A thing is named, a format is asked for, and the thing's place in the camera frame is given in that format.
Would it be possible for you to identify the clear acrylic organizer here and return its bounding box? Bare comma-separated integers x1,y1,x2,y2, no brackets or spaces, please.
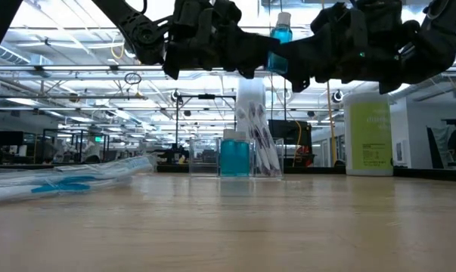
188,138,284,178

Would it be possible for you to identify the yellow hanging cable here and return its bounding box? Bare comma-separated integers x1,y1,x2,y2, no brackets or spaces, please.
324,81,338,167

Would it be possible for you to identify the black equipment cart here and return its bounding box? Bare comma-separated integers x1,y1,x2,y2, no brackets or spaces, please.
268,119,312,168

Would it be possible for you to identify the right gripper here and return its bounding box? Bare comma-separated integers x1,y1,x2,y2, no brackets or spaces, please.
278,0,401,94

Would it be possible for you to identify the blue mouthwash bottle white cap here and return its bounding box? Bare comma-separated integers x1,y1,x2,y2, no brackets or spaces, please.
266,11,294,76
219,129,237,178
234,131,251,178

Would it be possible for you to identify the white wipes canister green label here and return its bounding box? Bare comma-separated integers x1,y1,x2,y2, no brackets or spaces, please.
343,91,394,178

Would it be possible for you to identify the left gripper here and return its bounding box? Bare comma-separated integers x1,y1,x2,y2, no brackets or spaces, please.
163,0,281,80

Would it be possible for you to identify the black aluminium table frame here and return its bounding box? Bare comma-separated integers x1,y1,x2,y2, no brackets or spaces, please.
0,162,456,181

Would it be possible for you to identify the black background frame stand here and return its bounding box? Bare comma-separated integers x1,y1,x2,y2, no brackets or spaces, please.
175,94,237,175

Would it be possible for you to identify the purple toothbrush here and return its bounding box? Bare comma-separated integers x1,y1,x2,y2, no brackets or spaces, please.
256,101,284,178
234,107,266,178
247,101,276,178

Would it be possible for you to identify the hanging black cable loop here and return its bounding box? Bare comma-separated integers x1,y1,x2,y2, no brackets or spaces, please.
124,72,142,87

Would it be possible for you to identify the white wall sign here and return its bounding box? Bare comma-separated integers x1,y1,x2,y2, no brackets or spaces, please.
396,140,408,164

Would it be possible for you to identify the black monitor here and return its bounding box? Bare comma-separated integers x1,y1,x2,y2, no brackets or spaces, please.
0,131,24,147

